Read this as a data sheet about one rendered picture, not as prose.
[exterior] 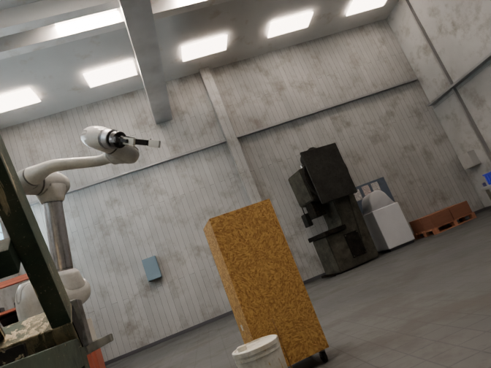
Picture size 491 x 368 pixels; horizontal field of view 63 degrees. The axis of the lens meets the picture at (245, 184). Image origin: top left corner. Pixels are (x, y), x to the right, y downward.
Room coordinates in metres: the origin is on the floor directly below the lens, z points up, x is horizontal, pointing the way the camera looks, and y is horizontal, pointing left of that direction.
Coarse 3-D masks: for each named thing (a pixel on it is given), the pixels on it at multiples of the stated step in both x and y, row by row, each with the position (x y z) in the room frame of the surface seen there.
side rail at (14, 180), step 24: (0, 144) 0.98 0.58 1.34; (0, 168) 0.97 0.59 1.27; (0, 192) 1.00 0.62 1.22; (24, 192) 1.12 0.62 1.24; (0, 216) 1.03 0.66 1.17; (24, 216) 1.06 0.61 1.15; (24, 240) 1.09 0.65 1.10; (24, 264) 1.13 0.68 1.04; (48, 264) 1.18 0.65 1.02; (48, 288) 1.20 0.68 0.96; (48, 312) 1.24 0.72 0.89
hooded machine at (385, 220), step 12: (372, 192) 10.17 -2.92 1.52; (372, 204) 10.11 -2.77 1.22; (384, 204) 10.16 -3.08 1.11; (396, 204) 10.17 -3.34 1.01; (372, 216) 10.15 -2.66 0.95; (384, 216) 10.09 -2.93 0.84; (396, 216) 10.14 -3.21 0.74; (372, 228) 10.42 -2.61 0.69; (384, 228) 10.07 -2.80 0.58; (396, 228) 10.12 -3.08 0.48; (408, 228) 10.18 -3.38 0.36; (384, 240) 10.08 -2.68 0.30; (396, 240) 10.09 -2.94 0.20; (408, 240) 10.15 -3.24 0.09; (384, 252) 10.44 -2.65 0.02
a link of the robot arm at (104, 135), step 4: (100, 132) 1.64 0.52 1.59; (104, 132) 1.62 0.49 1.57; (108, 132) 1.62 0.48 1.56; (100, 136) 1.63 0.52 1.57; (104, 136) 1.62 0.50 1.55; (108, 136) 1.62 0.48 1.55; (100, 140) 1.63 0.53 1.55; (104, 140) 1.62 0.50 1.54; (108, 140) 1.63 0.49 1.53; (100, 144) 1.65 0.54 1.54; (104, 144) 1.63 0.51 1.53; (108, 144) 1.63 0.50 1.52; (108, 148) 1.69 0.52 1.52; (112, 148) 1.66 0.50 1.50
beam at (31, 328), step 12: (72, 312) 1.34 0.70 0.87; (12, 324) 1.31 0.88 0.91; (24, 324) 1.31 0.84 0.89; (36, 324) 1.30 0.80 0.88; (48, 324) 1.30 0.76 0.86; (72, 324) 1.31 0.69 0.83; (12, 336) 1.27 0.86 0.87; (24, 336) 1.26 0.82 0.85; (36, 336) 1.26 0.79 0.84; (48, 336) 1.28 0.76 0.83; (60, 336) 1.30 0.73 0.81; (72, 336) 1.32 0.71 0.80; (0, 348) 1.23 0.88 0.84; (36, 348) 1.28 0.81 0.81
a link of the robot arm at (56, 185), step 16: (48, 176) 1.99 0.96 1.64; (64, 176) 2.10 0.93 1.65; (48, 192) 2.00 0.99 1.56; (64, 192) 2.08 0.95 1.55; (48, 208) 2.03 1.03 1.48; (48, 224) 2.04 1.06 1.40; (64, 224) 2.08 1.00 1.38; (48, 240) 2.06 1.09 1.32; (64, 240) 2.07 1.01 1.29; (64, 256) 2.07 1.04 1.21; (64, 272) 2.05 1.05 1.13; (80, 288) 2.11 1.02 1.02
